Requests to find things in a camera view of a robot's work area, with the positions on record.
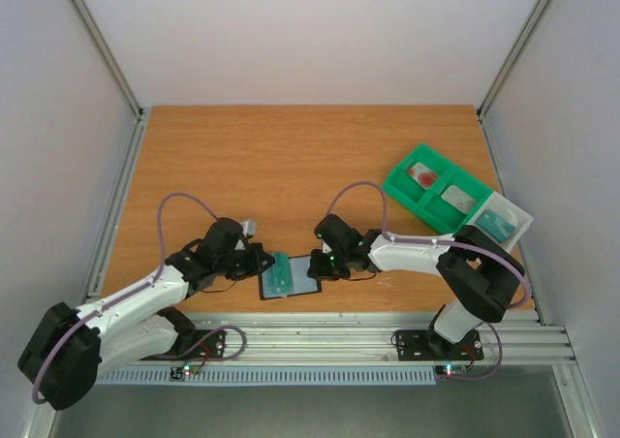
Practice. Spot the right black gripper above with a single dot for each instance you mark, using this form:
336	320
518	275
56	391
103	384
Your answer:
322	262

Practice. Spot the red white card in tray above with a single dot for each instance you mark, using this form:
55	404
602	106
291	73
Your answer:
422	175

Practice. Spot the clear plastic bin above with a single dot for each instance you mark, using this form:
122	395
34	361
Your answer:
513	213

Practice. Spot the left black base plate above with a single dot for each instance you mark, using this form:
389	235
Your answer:
194	345

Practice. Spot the black leather card holder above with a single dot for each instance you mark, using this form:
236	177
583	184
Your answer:
302	284

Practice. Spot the left controller board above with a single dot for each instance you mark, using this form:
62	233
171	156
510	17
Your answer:
184	372

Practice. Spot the teal card in bin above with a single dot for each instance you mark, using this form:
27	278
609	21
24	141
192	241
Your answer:
495	225

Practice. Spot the green plastic sorting tray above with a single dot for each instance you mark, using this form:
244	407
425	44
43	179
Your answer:
437	191

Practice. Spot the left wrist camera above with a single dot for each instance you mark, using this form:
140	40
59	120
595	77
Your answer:
249	228

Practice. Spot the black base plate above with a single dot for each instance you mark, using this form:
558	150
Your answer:
416	345
194	345

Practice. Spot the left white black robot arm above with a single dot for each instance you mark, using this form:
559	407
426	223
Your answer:
71	347

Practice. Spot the controller board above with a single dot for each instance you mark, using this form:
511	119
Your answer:
451	370
184	372

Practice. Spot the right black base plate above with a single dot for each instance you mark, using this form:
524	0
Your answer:
416	345

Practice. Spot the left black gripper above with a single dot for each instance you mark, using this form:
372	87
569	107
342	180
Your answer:
258	266

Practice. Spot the grey slotted cable duct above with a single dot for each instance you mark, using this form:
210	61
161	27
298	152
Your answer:
272	376

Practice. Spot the aluminium corner post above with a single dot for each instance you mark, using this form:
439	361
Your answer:
519	45
100	43

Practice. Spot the teal green VIP card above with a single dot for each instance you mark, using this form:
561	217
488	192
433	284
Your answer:
277	281

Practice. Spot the grey card in tray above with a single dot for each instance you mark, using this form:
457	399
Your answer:
459	199

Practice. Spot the right controller board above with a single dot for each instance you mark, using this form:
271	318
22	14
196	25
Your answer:
451	370

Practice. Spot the left aluminium corner post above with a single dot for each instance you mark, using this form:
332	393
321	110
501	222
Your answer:
100	43

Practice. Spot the right aluminium corner post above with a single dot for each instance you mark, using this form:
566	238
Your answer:
519	45

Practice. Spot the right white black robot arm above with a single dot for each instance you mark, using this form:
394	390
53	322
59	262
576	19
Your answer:
483	277

